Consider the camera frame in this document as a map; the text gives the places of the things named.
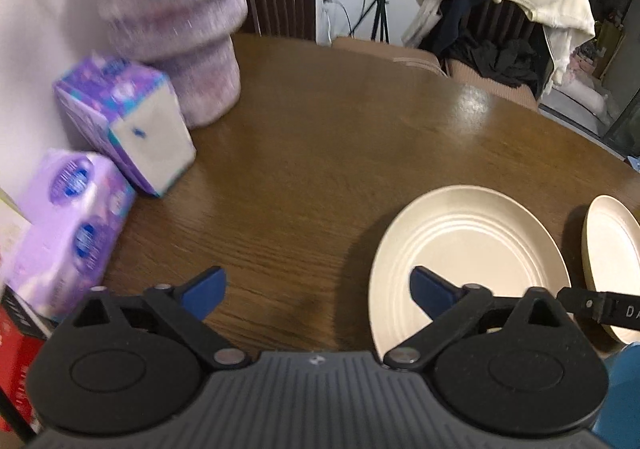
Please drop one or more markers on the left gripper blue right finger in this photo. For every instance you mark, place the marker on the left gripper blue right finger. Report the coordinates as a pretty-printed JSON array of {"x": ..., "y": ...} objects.
[{"x": 433, "y": 294}]

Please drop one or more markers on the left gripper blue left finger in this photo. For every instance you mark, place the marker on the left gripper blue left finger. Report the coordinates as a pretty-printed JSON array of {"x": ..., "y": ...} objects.
[{"x": 203, "y": 293}]

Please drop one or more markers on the cream plate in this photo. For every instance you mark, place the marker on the cream plate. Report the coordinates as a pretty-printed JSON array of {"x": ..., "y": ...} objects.
[
  {"x": 610, "y": 254},
  {"x": 465, "y": 234}
]

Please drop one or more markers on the blue bowl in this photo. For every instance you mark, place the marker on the blue bowl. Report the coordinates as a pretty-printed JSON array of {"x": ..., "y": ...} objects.
[{"x": 618, "y": 423}]

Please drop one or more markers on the purple tissue pack lower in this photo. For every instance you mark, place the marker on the purple tissue pack lower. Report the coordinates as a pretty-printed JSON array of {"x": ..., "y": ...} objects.
[{"x": 76, "y": 205}]

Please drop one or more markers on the purple tissue pack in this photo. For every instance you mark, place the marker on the purple tissue pack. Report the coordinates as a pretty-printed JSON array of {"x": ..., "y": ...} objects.
[
  {"x": 76, "y": 205},
  {"x": 130, "y": 112}
]

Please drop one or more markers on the red box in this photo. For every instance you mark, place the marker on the red box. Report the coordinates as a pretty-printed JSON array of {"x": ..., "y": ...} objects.
[{"x": 23, "y": 333}]

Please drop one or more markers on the purple tissue pack upper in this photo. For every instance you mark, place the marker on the purple tissue pack upper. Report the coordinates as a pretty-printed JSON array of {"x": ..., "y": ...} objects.
[{"x": 130, "y": 112}]

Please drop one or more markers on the white plush toy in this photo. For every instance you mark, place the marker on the white plush toy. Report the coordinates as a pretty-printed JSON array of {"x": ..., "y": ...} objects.
[{"x": 593, "y": 97}]

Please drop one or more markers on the chair with clothes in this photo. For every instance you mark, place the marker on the chair with clothes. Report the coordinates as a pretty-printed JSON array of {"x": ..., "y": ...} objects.
[{"x": 493, "y": 47}]

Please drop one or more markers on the pink textured vase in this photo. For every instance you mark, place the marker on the pink textured vase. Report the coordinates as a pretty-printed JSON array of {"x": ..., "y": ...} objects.
[{"x": 190, "y": 41}]

